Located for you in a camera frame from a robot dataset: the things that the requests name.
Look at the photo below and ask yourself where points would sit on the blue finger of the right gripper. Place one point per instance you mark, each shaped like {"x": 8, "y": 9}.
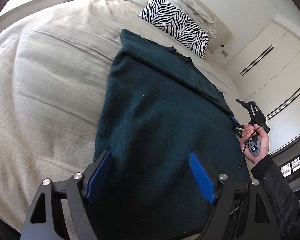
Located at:
{"x": 234, "y": 120}

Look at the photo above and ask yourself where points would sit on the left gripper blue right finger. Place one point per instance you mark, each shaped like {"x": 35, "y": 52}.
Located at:
{"x": 205, "y": 176}

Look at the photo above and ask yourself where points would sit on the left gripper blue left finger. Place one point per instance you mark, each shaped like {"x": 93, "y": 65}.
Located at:
{"x": 96, "y": 174}

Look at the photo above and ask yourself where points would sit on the dark green knit sweater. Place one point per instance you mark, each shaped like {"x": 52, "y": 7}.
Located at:
{"x": 158, "y": 109}

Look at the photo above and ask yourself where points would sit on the black jacket right forearm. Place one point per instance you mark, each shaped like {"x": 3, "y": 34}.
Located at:
{"x": 283, "y": 200}

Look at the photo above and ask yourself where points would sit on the person's right hand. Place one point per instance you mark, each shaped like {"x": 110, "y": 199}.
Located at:
{"x": 254, "y": 143}

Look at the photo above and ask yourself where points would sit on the cream upholstered headboard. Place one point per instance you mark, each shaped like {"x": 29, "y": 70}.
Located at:
{"x": 223, "y": 33}

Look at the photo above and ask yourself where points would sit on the zebra print pillow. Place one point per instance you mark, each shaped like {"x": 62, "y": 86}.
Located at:
{"x": 176, "y": 23}

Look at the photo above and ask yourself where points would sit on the beige bed cover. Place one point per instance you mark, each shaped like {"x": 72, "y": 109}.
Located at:
{"x": 54, "y": 66}

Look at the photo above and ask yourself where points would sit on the crumpled white duvet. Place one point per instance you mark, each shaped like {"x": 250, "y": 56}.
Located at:
{"x": 198, "y": 15}

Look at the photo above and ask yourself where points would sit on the white wardrobe with black handles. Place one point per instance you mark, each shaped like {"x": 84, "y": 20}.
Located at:
{"x": 267, "y": 71}

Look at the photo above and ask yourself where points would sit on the wall power socket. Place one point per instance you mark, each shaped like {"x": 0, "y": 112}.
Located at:
{"x": 224, "y": 53}

